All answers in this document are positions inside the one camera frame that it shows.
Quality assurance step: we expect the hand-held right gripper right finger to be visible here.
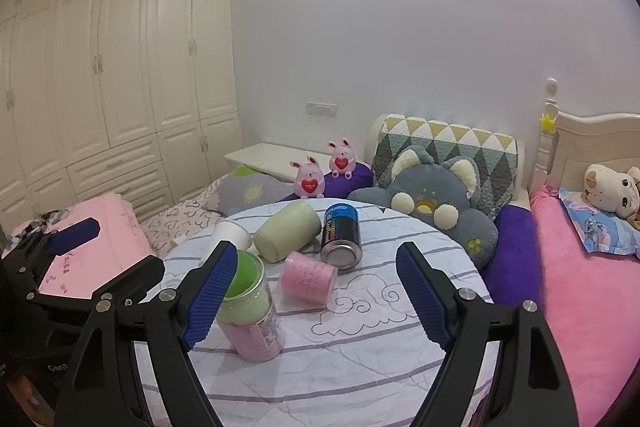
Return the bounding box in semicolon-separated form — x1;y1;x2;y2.
396;241;596;427

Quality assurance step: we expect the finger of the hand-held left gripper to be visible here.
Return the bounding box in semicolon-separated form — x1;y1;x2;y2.
0;217;100;309
29;256;166;319

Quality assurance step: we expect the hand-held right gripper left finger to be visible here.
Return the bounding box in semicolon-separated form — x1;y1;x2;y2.
54;241;239;427

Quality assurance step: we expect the pink cup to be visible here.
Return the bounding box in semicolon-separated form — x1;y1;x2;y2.
279;251;337;306

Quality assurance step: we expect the white cup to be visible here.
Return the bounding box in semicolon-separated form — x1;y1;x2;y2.
209;219;253;258

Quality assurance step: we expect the pale green cup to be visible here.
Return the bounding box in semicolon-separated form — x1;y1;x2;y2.
252;199;322;264

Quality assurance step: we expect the pink quilt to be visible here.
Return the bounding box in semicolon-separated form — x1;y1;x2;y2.
0;194;156;303

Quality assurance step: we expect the glass jar green pink filling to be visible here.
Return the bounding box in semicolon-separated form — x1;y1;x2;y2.
217;251;286;363

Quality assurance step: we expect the heart print bed sheet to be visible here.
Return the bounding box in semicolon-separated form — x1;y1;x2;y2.
140;194;226;258

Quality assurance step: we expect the grey cat plush cushion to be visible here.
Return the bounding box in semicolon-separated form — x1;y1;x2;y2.
347;146;500;269

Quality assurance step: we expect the black spray can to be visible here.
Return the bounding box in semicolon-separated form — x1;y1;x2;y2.
320;202;363;275

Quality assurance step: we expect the grey flower print pillow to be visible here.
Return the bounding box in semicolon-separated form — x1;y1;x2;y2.
212;164;296;216

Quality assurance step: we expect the white nightstand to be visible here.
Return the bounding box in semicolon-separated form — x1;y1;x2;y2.
223;143;311;182

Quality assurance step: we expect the pink bunny plush red heart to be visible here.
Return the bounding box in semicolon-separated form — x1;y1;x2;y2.
327;138;356;180
291;155;327;199

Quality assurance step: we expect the triangle pattern quilted cushion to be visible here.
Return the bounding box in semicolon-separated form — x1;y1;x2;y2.
372;114;521;220

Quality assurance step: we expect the pink fleece blanket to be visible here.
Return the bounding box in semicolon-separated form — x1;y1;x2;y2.
529;184;640;427

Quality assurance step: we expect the blue cartoon pillow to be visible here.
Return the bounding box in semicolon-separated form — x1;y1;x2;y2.
559;187;640;260

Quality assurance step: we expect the cream wardrobe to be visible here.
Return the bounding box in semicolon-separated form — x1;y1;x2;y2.
0;0;246;228

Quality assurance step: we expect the cream dog plush toy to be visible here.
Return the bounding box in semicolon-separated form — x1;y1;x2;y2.
584;163;640;220

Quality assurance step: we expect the cream bed headboard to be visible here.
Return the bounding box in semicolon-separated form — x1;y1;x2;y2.
530;78;640;192

